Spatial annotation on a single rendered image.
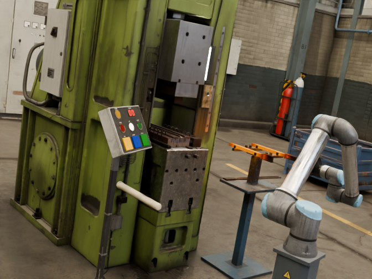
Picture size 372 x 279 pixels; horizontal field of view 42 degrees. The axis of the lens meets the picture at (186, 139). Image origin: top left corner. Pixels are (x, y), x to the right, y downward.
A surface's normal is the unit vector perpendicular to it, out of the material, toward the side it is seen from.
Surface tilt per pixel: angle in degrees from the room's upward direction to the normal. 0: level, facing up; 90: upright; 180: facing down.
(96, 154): 90
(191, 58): 90
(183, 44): 90
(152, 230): 90
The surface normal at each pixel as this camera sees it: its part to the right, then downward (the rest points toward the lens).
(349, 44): -0.85, -0.04
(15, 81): 0.51, 0.24
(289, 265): -0.63, 0.04
